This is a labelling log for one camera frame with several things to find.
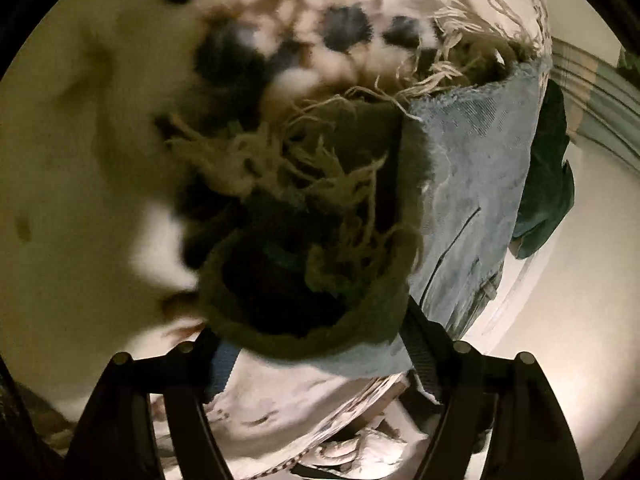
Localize striped pale green cloth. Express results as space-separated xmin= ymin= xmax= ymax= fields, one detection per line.
xmin=549 ymin=37 xmax=640 ymax=183

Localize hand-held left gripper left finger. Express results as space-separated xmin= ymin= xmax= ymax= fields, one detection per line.
xmin=64 ymin=329 xmax=240 ymax=480

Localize floral printed blanket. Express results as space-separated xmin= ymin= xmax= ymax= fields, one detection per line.
xmin=5 ymin=0 xmax=546 ymax=480

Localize dark green cloth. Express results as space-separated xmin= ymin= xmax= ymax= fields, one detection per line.
xmin=511 ymin=80 xmax=576 ymax=261

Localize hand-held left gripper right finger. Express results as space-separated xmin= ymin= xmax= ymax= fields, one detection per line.
xmin=403 ymin=304 xmax=587 ymax=480

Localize frayed blue denim pants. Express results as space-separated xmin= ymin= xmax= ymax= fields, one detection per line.
xmin=165 ymin=0 xmax=554 ymax=379

